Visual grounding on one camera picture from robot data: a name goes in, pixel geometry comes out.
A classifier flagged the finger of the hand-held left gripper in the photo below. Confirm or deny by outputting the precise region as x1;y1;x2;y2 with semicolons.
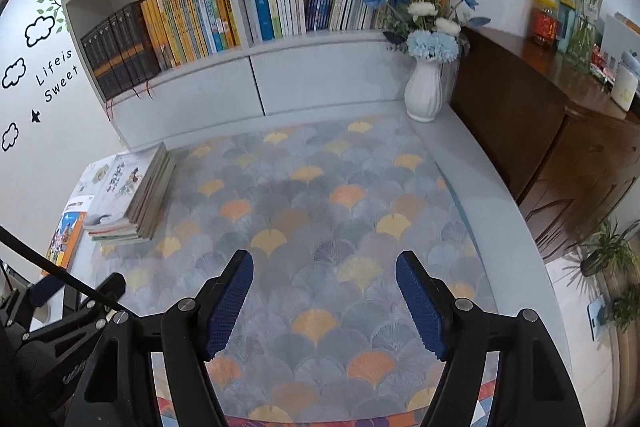
27;278;72;309
22;272;127;346

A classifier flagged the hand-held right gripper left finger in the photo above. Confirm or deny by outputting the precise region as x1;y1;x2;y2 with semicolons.
70;249;255;427

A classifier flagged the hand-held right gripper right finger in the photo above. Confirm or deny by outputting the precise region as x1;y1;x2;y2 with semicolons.
395;250;587;427

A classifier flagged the stack of children's books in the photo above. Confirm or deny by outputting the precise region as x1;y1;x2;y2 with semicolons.
81;142;177;245

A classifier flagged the row of black hardcover books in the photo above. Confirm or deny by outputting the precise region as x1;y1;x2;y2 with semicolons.
80;1;162;104

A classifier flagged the row of yellow orange books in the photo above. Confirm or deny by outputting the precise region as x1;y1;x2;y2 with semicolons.
140;0;242;71

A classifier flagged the orange airplane cover book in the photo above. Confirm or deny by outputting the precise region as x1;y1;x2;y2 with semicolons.
44;191;97;269

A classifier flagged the grey fan-pattern rug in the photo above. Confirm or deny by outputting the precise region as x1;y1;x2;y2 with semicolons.
97;113;499;427

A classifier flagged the colourful patterned mat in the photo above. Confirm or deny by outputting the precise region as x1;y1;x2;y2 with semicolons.
150;379;497;427

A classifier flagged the white blue printed card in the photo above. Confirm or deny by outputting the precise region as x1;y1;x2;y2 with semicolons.
586;296;613;342

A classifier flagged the green potted plant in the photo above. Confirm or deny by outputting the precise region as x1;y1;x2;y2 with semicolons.
606;281;640;334
562;216;640;279

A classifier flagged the brown wooden cabinet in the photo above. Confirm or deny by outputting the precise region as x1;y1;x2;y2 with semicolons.
446;25;640;260

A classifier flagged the white ribbed vase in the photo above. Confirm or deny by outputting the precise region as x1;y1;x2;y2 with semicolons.
403;56;445;124

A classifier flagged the white bookshelf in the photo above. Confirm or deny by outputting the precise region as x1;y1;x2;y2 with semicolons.
54;0;459;154

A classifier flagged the white cylindrical device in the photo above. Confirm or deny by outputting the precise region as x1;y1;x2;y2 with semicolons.
610;51;640;112

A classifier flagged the red jar with yellow lid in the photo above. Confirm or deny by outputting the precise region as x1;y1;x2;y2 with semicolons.
529;0;560;48

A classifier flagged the teal box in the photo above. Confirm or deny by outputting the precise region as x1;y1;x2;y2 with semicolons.
557;0;577;54

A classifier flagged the glass vase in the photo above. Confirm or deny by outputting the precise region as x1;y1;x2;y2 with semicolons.
569;0;609;68

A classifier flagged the white orange-edged box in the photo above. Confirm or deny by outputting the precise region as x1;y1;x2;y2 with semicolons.
599;12;640;80

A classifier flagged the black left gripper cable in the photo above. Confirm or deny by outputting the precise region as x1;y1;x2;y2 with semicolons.
0;225;130;309

